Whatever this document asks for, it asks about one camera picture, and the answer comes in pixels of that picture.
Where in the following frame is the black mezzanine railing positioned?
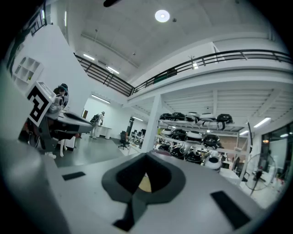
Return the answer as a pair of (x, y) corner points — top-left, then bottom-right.
(74, 49), (292, 96)

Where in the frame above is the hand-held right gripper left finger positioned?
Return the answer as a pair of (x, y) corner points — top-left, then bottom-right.
(43, 153), (147, 234)

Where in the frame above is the round ceiling lamp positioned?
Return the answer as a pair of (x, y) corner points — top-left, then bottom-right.
(155, 9), (171, 23)

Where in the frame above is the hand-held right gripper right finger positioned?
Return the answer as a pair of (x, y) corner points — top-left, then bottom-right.
(136, 152), (269, 234)

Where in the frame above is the white cubby wall shelf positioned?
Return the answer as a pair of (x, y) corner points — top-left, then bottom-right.
(12, 56), (44, 92)

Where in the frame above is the black office chair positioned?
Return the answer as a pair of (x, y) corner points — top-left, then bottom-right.
(118, 130), (130, 150)

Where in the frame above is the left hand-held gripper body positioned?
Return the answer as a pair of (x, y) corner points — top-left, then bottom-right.
(26, 80), (67, 156)

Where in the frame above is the black standing fan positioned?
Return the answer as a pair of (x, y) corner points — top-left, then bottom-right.
(244, 153), (277, 197)

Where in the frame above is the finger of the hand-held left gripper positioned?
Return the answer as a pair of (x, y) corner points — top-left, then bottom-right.
(60, 111), (92, 133)
(54, 129), (77, 141)

